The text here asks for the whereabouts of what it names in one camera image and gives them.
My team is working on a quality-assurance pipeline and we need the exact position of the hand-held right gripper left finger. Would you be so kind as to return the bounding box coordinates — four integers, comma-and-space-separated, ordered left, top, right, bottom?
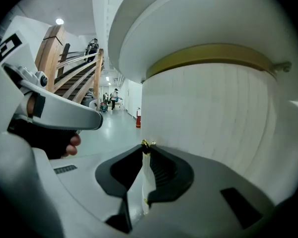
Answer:
32, 144, 144, 235

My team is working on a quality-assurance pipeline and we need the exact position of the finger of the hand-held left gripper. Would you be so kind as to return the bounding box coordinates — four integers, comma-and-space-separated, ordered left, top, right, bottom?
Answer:
18, 79, 104, 131

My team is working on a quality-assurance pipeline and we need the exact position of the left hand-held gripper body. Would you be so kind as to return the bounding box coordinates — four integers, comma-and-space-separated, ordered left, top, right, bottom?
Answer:
0, 15, 49, 120

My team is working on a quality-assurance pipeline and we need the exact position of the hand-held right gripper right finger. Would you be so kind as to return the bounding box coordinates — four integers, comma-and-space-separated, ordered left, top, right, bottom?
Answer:
143, 144, 277, 238

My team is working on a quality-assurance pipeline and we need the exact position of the small gold object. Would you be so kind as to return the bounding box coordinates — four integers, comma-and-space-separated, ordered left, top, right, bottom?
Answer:
141, 139, 157, 156

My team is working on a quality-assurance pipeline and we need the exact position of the small tan object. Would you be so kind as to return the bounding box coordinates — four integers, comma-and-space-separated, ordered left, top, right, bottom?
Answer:
140, 63, 290, 215

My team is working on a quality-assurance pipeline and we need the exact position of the white round table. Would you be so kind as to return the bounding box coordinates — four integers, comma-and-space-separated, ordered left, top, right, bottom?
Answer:
108, 0, 298, 84

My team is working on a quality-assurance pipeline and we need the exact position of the person's left hand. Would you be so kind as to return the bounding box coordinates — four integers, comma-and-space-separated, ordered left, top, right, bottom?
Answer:
7, 122, 82, 160

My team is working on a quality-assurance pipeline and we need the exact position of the wooden staircase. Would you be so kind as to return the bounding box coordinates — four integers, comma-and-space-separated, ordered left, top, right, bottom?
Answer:
34, 24, 105, 109

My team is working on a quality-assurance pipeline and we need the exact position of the red fire extinguisher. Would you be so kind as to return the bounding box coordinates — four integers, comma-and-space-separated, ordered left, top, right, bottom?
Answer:
135, 107, 143, 129

